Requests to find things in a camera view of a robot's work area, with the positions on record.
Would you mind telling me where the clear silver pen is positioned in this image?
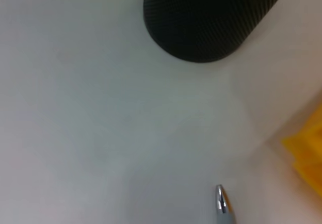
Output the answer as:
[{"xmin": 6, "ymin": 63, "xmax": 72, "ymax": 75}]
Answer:
[{"xmin": 215, "ymin": 184, "xmax": 237, "ymax": 224}]

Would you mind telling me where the yellow plastic bin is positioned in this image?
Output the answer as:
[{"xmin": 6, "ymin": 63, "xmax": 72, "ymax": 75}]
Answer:
[{"xmin": 280, "ymin": 108, "xmax": 322, "ymax": 192}]

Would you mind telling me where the black mesh pen holder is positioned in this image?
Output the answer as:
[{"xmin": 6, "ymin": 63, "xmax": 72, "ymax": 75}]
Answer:
[{"xmin": 143, "ymin": 0, "xmax": 294, "ymax": 63}]

